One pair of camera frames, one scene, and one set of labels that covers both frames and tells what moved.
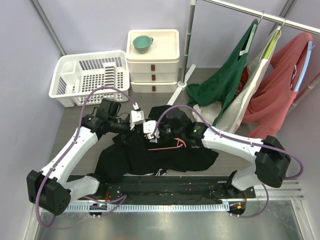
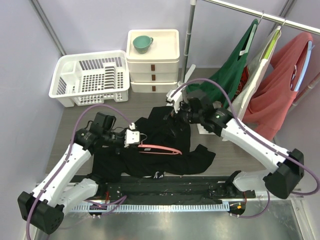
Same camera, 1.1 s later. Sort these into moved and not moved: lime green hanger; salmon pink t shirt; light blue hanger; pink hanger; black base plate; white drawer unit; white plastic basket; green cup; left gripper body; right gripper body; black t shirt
Moved: right gripper body; black t shirt; left gripper body; pink hanger
Not moved: white drawer unit; lime green hanger; green cup; salmon pink t shirt; light blue hanger; black base plate; white plastic basket
